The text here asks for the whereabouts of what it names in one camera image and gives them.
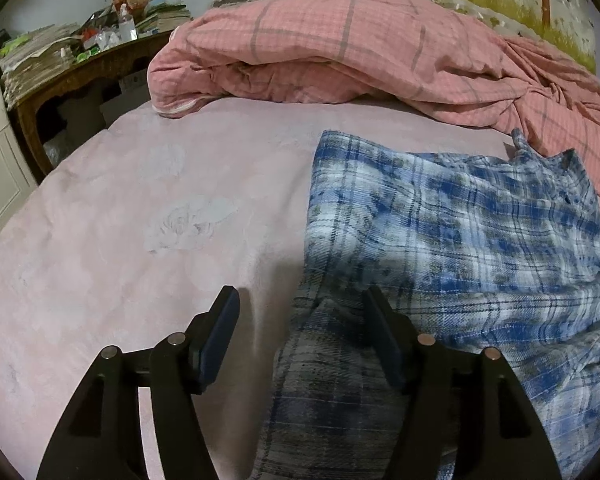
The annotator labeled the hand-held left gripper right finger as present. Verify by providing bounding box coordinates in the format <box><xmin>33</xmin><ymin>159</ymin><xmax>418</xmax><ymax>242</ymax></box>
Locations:
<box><xmin>362</xmin><ymin>286</ymin><xmax>563</xmax><ymax>480</ymax></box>

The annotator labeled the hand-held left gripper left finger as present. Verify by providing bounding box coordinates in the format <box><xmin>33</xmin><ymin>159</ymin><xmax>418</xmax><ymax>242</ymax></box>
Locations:
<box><xmin>36</xmin><ymin>285</ymin><xmax>241</xmax><ymax>480</ymax></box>

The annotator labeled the blue plaid shirt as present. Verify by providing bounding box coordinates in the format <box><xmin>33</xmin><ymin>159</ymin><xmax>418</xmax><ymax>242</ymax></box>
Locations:
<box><xmin>252</xmin><ymin>129</ymin><xmax>600</xmax><ymax>480</ymax></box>

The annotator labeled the white storage box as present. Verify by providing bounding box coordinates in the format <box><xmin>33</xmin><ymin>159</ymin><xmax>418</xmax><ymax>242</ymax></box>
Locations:
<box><xmin>100</xmin><ymin>72</ymin><xmax>151</xmax><ymax>126</ymax></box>

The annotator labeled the white wardrobe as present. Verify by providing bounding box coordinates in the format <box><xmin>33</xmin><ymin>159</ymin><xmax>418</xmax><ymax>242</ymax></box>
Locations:
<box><xmin>0</xmin><ymin>30</ymin><xmax>38</xmax><ymax>256</ymax></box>

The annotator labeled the pink checked quilt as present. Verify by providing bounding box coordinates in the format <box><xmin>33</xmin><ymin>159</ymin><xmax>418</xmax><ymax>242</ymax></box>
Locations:
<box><xmin>147</xmin><ymin>0</ymin><xmax>600</xmax><ymax>201</ymax></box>

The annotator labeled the wooden desk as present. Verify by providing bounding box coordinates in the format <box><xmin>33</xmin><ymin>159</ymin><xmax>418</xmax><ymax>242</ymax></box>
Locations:
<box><xmin>12</xmin><ymin>27</ymin><xmax>181</xmax><ymax>176</ymax></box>

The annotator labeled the stack of books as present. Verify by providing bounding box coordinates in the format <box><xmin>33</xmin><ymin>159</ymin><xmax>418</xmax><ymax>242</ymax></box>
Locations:
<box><xmin>135</xmin><ymin>4</ymin><xmax>193</xmax><ymax>38</ymax></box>

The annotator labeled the clear plastic bottle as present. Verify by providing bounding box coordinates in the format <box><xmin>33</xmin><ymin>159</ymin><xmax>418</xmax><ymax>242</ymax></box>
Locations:
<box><xmin>117</xmin><ymin>4</ymin><xmax>138</xmax><ymax>43</ymax></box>

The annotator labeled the stack of papers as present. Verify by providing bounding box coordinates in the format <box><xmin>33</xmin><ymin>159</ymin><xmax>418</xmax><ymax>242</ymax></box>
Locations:
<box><xmin>0</xmin><ymin>22</ymin><xmax>81</xmax><ymax>106</ymax></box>

